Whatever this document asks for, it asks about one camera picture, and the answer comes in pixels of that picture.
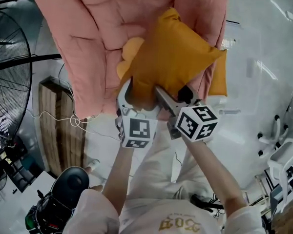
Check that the person's right forearm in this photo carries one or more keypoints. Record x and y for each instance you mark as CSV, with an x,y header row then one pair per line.
x,y
215,179

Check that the black waist device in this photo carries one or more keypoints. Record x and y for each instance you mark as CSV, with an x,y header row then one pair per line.
x,y
202,201

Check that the person's left forearm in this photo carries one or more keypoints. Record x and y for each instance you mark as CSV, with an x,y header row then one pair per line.
x,y
117,179

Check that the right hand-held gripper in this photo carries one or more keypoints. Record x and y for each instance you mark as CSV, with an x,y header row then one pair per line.
x,y
195,123

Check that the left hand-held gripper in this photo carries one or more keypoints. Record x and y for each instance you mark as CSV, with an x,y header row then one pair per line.
x,y
139,130

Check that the orange flower-shaped cushion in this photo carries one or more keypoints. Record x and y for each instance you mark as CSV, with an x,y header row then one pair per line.
x,y
130,50

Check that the black shelf with bins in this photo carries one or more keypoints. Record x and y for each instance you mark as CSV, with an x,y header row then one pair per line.
x,y
24,164

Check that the black standing fan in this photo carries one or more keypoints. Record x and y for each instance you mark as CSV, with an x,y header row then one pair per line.
x,y
27,61

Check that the white office chair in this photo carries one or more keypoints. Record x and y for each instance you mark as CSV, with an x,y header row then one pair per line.
x,y
283,157

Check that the person's white shirt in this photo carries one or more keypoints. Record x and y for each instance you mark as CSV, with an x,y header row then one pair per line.
x,y
149,218

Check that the person's white trousers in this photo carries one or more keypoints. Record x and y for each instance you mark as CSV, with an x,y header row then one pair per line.
x,y
156,169

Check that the wooden bench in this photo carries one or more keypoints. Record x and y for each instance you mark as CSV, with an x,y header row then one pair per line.
x,y
51,130

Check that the pink padded lounge chair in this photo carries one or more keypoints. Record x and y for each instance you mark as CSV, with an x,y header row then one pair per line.
x,y
75,33

